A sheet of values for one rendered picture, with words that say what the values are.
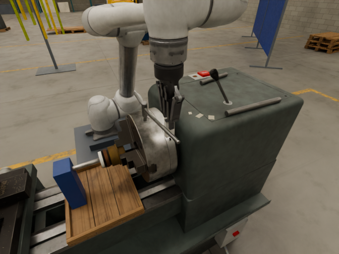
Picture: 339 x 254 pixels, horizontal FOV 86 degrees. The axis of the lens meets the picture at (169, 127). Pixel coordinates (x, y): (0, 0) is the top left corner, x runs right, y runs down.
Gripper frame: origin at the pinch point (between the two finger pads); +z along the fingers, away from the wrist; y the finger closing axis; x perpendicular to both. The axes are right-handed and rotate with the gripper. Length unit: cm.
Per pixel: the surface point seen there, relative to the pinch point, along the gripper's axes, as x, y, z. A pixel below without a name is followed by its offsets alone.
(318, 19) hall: 1020, -514, 76
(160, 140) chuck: -0.5, -7.1, 11.0
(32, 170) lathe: -55, -44, 37
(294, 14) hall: 1026, -638, 66
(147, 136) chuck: -4.6, -9.2, 9.0
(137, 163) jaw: -10.4, -7.1, 18.6
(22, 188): -53, -23, 27
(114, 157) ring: -17.5, -15.1, 19.3
